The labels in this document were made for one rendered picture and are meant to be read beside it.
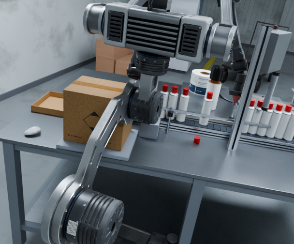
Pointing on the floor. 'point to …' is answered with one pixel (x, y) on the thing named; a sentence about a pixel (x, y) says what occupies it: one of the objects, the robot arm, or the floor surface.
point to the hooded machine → (178, 65)
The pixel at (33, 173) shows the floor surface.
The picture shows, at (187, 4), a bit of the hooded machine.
